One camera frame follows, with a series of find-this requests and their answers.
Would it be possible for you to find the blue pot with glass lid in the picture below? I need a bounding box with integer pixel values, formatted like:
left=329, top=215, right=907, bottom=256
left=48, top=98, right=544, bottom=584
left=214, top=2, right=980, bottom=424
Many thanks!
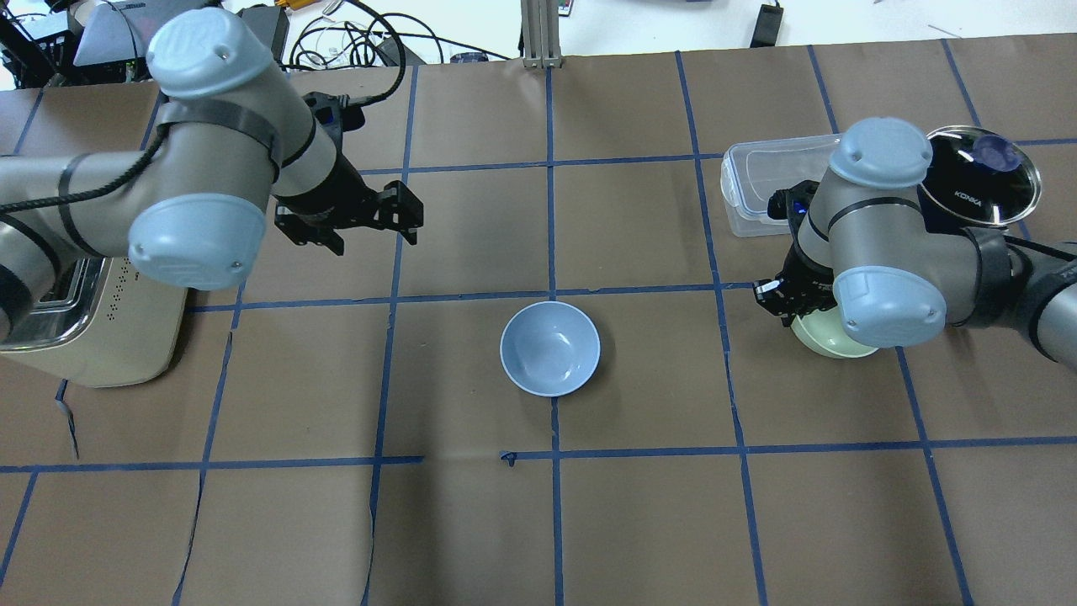
left=918, top=125, right=1043, bottom=232

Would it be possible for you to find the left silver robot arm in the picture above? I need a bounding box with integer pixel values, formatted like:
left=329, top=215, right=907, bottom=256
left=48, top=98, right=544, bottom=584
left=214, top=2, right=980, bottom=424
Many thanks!
left=1, top=8, right=424, bottom=335

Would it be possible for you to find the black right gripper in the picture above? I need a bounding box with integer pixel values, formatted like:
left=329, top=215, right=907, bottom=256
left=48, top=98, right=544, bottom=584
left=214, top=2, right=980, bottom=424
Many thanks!
left=761, top=181, right=834, bottom=327

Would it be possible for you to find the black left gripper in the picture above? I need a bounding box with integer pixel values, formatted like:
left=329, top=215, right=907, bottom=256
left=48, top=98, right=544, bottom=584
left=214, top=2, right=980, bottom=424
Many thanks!
left=272, top=91, right=424, bottom=257

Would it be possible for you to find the clear plastic lidded container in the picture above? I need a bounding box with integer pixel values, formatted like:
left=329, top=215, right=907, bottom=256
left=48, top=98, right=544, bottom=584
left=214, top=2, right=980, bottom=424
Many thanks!
left=719, top=135, right=840, bottom=238

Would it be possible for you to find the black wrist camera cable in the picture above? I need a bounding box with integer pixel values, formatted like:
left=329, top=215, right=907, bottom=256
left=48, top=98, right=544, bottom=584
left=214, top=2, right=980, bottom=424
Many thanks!
left=337, top=0, right=407, bottom=110

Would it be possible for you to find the green bowl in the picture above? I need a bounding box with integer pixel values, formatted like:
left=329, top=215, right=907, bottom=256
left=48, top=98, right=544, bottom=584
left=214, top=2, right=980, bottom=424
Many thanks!
left=791, top=307, right=878, bottom=360

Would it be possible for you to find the black power adapter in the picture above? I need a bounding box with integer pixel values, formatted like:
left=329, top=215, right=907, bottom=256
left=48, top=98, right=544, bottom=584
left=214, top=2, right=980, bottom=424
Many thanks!
left=749, top=1, right=784, bottom=47

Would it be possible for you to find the black electronics box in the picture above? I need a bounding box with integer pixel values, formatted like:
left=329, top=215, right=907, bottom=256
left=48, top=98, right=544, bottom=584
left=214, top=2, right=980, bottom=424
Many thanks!
left=73, top=1, right=222, bottom=81

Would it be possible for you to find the beige toaster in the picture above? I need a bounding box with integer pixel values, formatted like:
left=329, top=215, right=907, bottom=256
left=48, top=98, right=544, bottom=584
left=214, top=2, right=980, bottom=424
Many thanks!
left=3, top=258, right=186, bottom=387

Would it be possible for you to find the blue bowl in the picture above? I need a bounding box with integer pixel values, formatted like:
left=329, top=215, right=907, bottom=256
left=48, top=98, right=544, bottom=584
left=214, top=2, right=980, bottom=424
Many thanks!
left=499, top=300, right=602, bottom=398

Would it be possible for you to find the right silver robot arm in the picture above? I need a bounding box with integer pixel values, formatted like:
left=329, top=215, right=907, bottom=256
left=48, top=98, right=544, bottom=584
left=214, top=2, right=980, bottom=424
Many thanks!
left=753, top=116, right=1076, bottom=368

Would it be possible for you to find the aluminium frame post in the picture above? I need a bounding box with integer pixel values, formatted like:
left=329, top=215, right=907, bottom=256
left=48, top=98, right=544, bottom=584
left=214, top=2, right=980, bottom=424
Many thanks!
left=520, top=0, right=563, bottom=69

